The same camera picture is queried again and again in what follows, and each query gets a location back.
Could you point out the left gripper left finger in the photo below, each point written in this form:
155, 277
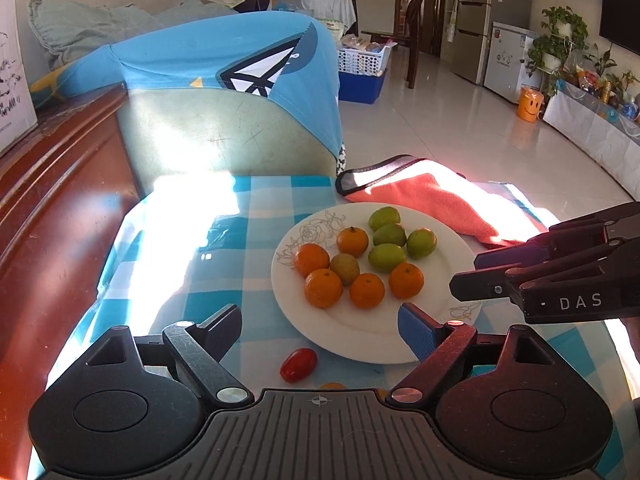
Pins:
197, 350

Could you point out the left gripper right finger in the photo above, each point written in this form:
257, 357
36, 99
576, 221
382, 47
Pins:
440, 350

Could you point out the orange mandarin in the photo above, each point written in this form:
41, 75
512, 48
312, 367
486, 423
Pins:
367, 291
406, 281
352, 241
310, 257
323, 288

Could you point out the red cherry tomato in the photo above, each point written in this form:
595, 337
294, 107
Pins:
298, 365

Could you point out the yellow orange jujube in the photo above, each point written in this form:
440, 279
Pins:
333, 386

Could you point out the yellow green jujube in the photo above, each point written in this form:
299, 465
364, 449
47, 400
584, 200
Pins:
346, 267

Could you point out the person right hand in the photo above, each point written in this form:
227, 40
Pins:
630, 355

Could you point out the white floral plate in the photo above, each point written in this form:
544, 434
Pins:
369, 336

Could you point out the blue checkered tablecloth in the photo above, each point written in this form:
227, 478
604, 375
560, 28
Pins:
184, 255

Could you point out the red fleece cloth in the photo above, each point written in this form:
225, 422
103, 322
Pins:
489, 213

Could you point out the white tv cabinet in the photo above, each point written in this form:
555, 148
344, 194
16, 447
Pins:
604, 134

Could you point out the orange smiley bucket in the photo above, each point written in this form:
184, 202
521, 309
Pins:
529, 104

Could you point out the small white freezer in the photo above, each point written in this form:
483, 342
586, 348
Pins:
506, 71

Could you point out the green sofa armrest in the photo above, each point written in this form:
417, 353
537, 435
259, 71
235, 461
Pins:
193, 132

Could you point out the potted green plant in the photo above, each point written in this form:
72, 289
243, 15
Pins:
564, 32

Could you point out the black television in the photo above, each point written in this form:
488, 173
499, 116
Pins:
619, 23

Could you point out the blue storage bin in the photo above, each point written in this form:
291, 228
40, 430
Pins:
361, 89

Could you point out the white plastic basket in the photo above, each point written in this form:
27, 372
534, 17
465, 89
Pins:
363, 62

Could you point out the grey refrigerator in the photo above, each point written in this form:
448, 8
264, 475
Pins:
473, 20

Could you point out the white milk carton box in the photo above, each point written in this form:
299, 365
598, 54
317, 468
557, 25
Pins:
17, 114

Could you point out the blue sailboat blanket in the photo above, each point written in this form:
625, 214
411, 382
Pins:
288, 58

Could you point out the grey green pillow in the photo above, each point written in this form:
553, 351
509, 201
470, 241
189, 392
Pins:
68, 30

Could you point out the white clothed dining table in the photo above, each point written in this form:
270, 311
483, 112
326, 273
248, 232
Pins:
343, 11

